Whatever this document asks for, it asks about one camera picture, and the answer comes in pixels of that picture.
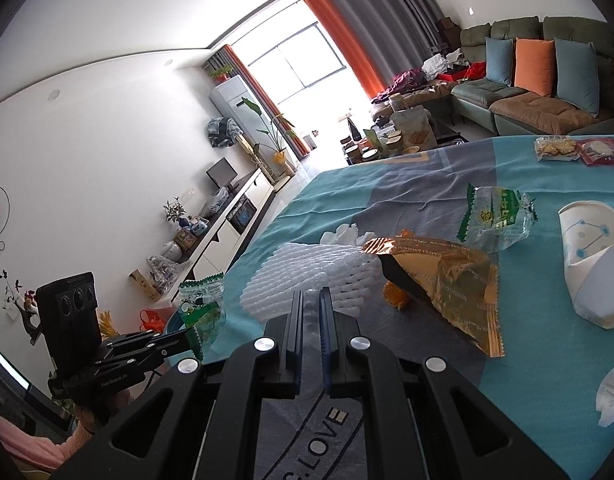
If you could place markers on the dark bottle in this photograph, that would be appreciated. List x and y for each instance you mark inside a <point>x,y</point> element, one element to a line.
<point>355,132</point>

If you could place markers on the clear green printed plastic bag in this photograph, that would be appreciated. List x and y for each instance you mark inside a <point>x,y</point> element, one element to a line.
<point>202,305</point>
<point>497,215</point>

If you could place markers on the white clothes pile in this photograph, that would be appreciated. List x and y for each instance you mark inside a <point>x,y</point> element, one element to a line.
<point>437,65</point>

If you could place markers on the small potted plant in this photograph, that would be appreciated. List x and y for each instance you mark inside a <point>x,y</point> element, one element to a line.
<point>219,74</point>

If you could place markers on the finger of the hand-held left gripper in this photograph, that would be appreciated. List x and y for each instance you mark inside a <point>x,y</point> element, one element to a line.
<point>147,355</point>
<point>152,338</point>

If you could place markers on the person's left forearm pink sleeve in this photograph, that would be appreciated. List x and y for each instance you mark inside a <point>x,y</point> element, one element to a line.
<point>32,447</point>

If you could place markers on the maroon clothes pile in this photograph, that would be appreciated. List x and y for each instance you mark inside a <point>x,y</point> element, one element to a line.
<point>402,82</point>

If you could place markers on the red plastic bag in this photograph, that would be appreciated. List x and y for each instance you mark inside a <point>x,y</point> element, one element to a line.
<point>152,319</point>

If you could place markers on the window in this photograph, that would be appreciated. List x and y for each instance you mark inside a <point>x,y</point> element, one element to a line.
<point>297,60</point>

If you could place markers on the white standing air conditioner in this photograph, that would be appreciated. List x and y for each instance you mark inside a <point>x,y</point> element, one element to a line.
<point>232,95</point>

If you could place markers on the large clear plastic bag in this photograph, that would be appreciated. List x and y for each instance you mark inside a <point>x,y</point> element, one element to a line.
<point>162,272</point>

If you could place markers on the plant in blue vase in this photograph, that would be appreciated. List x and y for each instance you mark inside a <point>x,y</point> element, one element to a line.
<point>176,210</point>

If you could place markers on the tall tan box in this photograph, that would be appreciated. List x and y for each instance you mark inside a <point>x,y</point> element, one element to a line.
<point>141,282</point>

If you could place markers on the red cloth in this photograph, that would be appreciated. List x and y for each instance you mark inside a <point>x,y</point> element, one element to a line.
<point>474,70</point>

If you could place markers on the person's left hand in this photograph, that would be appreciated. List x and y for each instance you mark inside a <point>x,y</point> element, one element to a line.
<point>94,412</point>

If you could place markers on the red snack packet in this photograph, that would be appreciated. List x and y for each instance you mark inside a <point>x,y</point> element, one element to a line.
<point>602,152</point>

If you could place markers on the white ceramic jar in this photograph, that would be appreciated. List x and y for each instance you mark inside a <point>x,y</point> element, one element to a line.
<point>171,251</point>

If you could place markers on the black monitor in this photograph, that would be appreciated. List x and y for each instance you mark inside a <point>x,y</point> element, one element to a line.
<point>222,172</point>

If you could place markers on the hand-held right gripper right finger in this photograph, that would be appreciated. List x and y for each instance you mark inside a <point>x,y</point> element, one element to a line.
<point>324,340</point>

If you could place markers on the cloth covered standing fan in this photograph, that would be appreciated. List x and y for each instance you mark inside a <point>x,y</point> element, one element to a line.
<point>222,130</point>

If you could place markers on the white black TV cabinet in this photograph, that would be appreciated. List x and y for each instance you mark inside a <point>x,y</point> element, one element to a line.
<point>257,195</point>

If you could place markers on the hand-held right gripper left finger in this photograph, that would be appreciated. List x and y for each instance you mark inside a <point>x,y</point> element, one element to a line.
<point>294,350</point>

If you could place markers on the tall leafy potted plant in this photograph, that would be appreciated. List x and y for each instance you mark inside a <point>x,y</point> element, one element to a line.
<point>254,107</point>

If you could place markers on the brown cardboard boxes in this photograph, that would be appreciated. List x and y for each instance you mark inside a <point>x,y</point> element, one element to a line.
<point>449,32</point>

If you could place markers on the yellow straw bundle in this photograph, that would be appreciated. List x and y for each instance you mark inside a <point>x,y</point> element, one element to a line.
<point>108,324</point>

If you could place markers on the gold snack wrapper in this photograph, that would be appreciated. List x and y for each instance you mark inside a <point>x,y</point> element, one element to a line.
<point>447,280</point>

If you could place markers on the green sofa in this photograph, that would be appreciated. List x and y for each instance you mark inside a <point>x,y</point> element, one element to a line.
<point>517,27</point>

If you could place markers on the dark coffee table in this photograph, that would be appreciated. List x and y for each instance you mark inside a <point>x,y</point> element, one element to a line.
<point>447,135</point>

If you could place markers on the clear cookie packet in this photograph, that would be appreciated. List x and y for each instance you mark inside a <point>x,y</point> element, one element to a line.
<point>554,147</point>

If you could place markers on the orange and grey curtain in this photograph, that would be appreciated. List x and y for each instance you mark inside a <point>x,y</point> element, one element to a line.
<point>387,10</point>

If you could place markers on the brown seat pad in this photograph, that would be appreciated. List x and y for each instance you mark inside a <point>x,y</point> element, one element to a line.
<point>537,110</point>

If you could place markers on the tan snack bag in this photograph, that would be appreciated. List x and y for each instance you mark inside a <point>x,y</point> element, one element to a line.
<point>412,132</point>

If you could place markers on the group of jars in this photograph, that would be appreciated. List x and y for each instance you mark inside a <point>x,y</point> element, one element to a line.
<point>372,152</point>

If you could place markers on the branch wall decoration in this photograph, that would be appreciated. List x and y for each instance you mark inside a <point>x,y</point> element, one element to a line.
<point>29,305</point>

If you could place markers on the brown box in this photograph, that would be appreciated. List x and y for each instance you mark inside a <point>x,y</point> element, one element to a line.
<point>187,237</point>

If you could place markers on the white foam fruit net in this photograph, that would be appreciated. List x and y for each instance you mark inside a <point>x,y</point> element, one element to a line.
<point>287,280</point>

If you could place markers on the flattened white paper cup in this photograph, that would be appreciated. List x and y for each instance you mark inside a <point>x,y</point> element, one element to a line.
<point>592,280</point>

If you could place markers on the narrow grey orange curtain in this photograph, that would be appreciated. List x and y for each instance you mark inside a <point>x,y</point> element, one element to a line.
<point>267,105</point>

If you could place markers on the blue cushion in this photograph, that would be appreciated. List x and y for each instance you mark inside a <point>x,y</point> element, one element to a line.
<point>577,75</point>
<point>499,60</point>

